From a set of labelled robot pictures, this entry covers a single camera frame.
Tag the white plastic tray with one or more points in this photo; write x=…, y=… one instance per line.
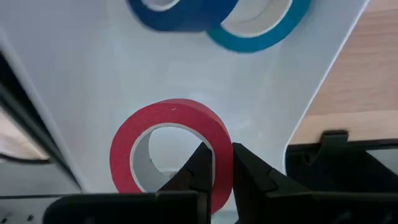
x=93, y=77

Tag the red tape roll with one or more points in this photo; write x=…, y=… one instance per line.
x=140, y=124

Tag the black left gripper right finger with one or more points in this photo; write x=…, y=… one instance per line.
x=264, y=193

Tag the dark blue tape roll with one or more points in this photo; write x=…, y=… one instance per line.
x=186, y=18

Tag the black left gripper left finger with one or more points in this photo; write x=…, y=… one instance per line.
x=186, y=186

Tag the light blue tape roll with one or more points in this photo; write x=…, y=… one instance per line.
x=264, y=40

